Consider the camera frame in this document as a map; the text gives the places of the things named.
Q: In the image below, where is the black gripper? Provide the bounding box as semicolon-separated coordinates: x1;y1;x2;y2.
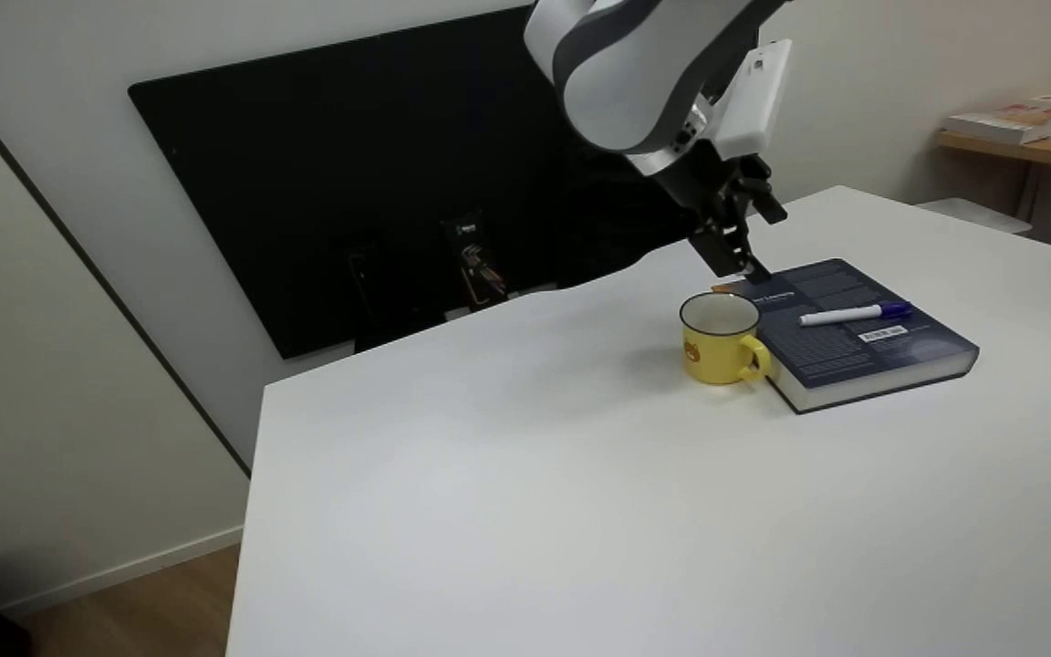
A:
652;127;792;288

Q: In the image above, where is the white marker with blue cap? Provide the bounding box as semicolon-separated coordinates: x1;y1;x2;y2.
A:
795;299;915;332

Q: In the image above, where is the yellow enamel mug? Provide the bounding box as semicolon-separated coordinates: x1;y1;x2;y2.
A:
674;288;779;390

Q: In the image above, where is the dark blue hardcover book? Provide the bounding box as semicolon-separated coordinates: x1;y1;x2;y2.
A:
742;256;987;418

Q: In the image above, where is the small dark stand object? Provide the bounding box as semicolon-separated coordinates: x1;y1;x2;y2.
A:
443;214;514;318

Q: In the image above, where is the wooden shelf with papers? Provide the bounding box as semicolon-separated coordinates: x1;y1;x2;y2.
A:
936;88;1051;175

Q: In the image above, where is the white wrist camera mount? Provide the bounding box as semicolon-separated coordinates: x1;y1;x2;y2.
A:
707;33;798;165

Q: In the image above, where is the black panel against wall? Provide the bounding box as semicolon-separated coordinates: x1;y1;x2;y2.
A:
123;2;736;365

